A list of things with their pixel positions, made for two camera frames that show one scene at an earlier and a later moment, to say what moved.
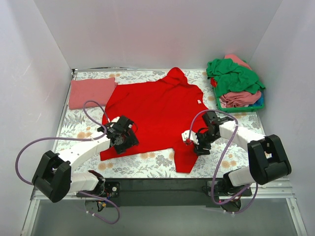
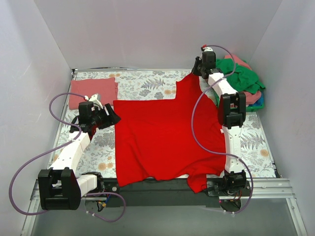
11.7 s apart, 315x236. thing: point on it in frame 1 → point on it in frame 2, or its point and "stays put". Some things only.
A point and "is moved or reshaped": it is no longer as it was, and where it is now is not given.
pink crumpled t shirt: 236,99 stays put
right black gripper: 201,146 → 197,67
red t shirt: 161,111 is moved or reshaped
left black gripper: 130,141 → 106,117
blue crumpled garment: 259,102 stays put
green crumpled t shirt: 230,77 stays put
